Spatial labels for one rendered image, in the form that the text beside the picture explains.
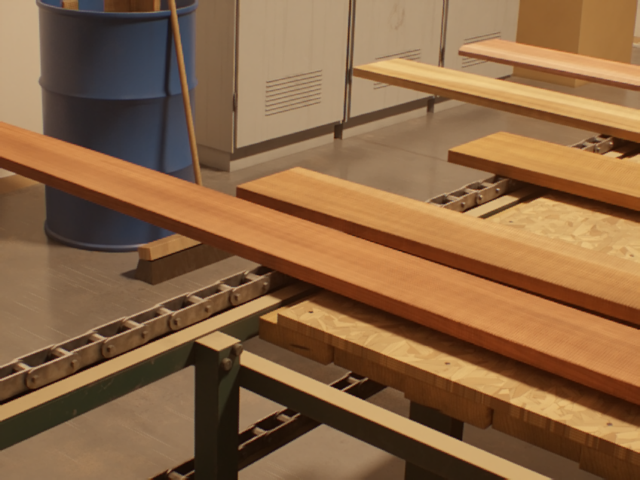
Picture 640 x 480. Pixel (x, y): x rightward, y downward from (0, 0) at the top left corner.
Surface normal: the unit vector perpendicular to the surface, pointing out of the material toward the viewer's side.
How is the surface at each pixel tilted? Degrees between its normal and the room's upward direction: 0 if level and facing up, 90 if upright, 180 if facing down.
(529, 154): 0
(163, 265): 64
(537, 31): 89
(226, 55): 90
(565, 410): 0
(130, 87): 90
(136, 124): 90
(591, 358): 0
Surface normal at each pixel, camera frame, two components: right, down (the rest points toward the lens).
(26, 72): 0.75, 0.29
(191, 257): 0.72, -0.18
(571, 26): -0.63, 0.25
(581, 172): 0.04, -0.94
